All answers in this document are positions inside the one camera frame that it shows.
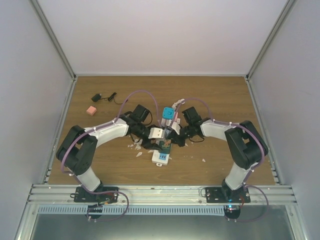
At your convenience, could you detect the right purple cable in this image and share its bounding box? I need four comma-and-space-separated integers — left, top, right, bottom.
172, 97, 270, 223

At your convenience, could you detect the small pink plug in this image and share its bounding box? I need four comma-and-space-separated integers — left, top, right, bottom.
86, 106, 97, 116

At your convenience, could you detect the white power strip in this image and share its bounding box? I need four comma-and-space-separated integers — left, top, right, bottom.
151, 118, 174, 167

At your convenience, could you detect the aluminium front rail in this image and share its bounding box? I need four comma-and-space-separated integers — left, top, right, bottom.
27, 184, 297, 206

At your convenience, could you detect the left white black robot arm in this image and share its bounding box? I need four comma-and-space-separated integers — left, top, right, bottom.
56, 104, 165, 202

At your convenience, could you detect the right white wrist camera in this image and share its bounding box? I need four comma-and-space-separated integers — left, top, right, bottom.
169, 121, 181, 135

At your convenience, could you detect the dark green square adapter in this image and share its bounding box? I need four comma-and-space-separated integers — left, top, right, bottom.
158, 139, 172, 154

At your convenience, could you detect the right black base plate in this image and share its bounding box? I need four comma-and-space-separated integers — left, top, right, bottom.
200, 186, 251, 204

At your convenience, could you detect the grey slotted cable duct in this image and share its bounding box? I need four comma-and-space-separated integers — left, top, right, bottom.
38, 204, 225, 216

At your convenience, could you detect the large pink adapter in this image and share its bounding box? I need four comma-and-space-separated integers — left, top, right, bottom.
173, 112, 179, 123

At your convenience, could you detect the cyan square adapter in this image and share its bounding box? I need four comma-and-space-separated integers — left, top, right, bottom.
162, 106, 175, 120

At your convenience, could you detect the black plug with cable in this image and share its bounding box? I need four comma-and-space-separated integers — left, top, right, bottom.
91, 92, 123, 105

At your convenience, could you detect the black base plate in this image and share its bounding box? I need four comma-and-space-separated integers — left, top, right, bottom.
200, 186, 251, 204
70, 186, 119, 205

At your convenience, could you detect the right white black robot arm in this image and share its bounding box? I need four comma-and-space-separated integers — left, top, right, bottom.
166, 107, 269, 203

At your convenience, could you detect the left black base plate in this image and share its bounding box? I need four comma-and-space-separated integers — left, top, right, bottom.
70, 186, 119, 205

